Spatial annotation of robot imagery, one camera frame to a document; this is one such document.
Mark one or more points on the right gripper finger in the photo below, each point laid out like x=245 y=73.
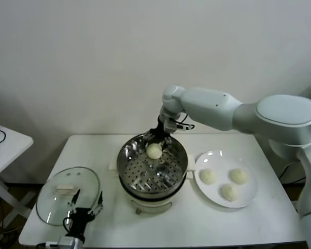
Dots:
x=148 y=138
x=167 y=142

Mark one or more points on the glass pot lid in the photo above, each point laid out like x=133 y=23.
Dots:
x=57 y=205

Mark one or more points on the white round plate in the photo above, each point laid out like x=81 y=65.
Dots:
x=217 y=162

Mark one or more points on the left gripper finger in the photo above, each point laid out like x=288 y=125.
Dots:
x=99 y=206
x=73 y=203

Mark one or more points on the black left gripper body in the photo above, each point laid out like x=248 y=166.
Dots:
x=80 y=219

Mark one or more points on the white steamed baozi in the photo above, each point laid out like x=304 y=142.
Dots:
x=229 y=192
x=208 y=177
x=154 y=151
x=239 y=176

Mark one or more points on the stainless steel steamer basket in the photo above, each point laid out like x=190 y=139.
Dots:
x=129 y=158

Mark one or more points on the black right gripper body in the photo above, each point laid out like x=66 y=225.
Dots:
x=159 y=132

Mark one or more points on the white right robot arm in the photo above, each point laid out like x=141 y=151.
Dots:
x=274 y=114

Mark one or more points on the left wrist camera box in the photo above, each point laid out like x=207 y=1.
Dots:
x=66 y=243

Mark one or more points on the white side table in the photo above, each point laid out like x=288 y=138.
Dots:
x=10 y=147

